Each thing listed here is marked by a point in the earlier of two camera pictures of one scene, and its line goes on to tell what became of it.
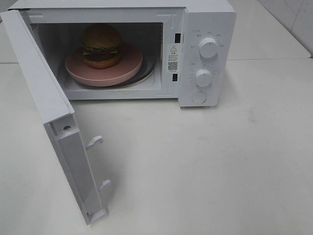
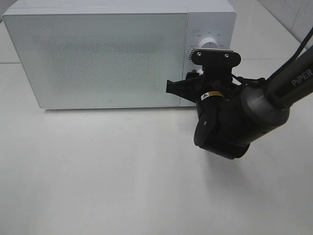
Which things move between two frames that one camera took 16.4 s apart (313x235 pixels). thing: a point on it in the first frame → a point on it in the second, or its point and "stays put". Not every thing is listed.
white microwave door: [58, 115] → [100, 60]
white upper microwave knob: [208, 48] stays put
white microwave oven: [185, 51] stays put
